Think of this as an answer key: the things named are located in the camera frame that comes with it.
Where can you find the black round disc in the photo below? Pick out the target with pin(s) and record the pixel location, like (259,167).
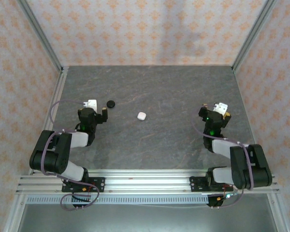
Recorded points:
(110,104)

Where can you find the white earbud charging case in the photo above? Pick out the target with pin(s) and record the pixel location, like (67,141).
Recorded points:
(141,116)

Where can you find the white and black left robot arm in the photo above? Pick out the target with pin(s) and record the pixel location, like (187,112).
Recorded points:
(50,154)

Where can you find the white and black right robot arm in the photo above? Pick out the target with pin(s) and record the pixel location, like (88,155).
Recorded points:
(251,166)

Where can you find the small lit circuit board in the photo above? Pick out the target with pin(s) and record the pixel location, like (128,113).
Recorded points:
(226,196)

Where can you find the grey metal panel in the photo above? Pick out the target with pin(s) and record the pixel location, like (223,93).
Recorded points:
(145,220)

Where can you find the aluminium side rail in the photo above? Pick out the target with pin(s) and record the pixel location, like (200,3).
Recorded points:
(278,217)
(59,87)

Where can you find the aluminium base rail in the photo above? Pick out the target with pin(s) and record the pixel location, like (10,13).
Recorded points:
(147,181)

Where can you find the aluminium frame post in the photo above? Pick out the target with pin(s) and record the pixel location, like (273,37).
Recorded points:
(253,33)
(38,36)

